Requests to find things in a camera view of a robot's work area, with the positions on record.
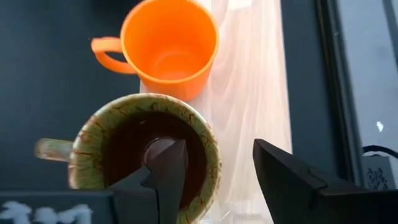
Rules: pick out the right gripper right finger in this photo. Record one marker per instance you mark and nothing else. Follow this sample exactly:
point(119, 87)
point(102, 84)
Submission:
point(286, 183)

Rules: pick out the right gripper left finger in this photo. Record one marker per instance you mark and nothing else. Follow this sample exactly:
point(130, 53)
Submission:
point(171, 174)

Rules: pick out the green brown ceramic mug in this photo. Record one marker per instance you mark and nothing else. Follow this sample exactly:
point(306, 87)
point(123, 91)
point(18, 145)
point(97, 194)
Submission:
point(93, 133)

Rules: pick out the orange plastic mug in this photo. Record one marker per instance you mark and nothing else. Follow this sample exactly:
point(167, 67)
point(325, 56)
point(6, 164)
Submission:
point(168, 37)

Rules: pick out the grey device box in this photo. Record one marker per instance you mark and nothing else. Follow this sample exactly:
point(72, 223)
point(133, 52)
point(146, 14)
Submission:
point(377, 174)

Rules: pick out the black table edge rail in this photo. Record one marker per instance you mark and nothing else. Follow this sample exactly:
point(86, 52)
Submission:
point(339, 93)

